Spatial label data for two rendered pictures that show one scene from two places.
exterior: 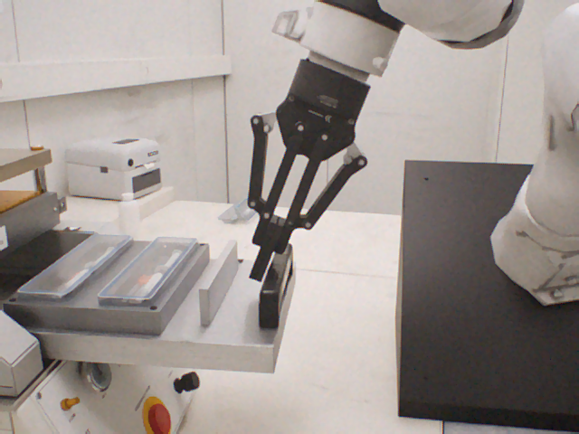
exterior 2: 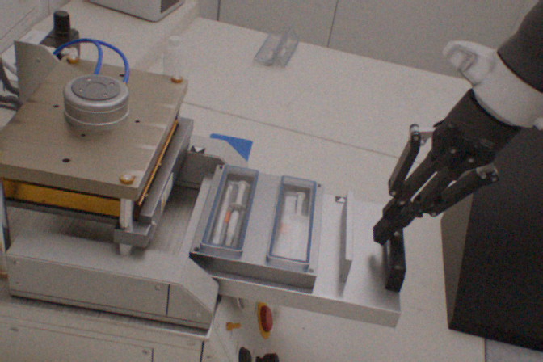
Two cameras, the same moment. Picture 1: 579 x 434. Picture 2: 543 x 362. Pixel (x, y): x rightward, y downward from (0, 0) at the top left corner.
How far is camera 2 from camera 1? 0.45 m
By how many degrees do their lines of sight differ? 20
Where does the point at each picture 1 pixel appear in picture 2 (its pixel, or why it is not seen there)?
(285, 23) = (460, 57)
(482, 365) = (528, 300)
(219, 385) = not seen: hidden behind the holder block
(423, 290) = (487, 225)
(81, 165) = not seen: outside the picture
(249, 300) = (368, 255)
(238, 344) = (374, 306)
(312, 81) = (477, 126)
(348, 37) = (523, 105)
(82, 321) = (253, 272)
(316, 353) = not seen: hidden behind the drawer
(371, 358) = (421, 264)
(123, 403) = (249, 312)
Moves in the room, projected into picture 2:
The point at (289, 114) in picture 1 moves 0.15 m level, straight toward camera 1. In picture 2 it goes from (445, 136) to (476, 216)
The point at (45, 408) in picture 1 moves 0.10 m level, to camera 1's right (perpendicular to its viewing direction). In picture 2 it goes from (220, 333) to (297, 341)
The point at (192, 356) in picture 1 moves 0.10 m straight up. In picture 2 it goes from (336, 309) to (352, 251)
